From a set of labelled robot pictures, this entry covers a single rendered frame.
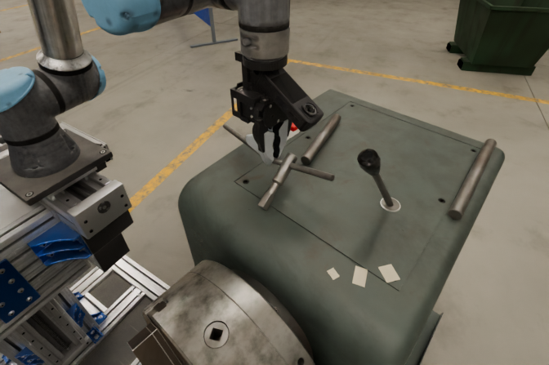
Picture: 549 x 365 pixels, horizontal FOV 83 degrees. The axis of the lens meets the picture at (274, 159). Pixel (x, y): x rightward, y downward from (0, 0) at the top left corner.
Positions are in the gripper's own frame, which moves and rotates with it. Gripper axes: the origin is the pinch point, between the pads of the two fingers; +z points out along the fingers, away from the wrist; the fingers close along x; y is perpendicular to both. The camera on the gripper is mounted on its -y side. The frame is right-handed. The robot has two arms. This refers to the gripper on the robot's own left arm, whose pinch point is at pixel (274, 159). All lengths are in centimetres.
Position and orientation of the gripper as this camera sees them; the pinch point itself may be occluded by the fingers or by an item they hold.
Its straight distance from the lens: 59.8
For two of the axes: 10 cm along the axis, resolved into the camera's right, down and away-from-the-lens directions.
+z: 0.0, 7.8, 6.3
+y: -7.5, -4.2, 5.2
